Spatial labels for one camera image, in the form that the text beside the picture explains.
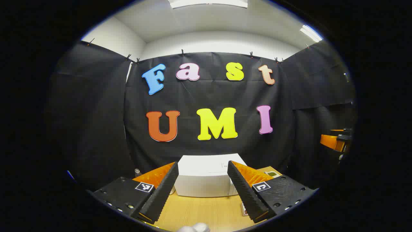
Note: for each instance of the ceiling light panel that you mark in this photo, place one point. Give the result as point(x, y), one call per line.
point(310, 33)

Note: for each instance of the white divided snack tray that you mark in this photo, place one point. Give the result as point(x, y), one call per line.
point(273, 174)

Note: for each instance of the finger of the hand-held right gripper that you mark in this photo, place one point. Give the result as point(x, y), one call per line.
point(330, 140)

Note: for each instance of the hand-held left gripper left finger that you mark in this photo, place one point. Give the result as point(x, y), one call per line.
point(161, 193)

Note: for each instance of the small white rectangular tray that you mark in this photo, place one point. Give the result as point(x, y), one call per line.
point(244, 210)

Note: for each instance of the white microwave oven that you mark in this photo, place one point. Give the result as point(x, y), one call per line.
point(202, 177)

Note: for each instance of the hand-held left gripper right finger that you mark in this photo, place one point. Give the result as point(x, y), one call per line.
point(246, 193)

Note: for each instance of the clear plastic bottle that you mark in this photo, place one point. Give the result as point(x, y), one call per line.
point(137, 173)

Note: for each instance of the black backdrop cloth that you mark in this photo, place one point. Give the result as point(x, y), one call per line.
point(209, 96)

